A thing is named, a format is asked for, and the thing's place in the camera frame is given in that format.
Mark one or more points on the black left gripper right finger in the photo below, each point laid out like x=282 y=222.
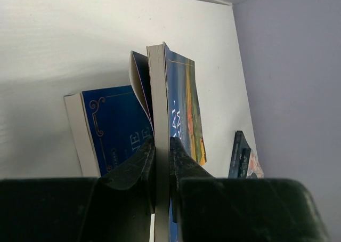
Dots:
x=181 y=166

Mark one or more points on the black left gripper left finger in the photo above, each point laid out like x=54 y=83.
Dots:
x=128 y=191

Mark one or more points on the Jane Eyre blue book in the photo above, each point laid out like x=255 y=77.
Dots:
x=110 y=124

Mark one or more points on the Animal Farm book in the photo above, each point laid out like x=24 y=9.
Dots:
x=176 y=113

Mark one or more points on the Little Women book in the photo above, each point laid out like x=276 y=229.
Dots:
x=244 y=162

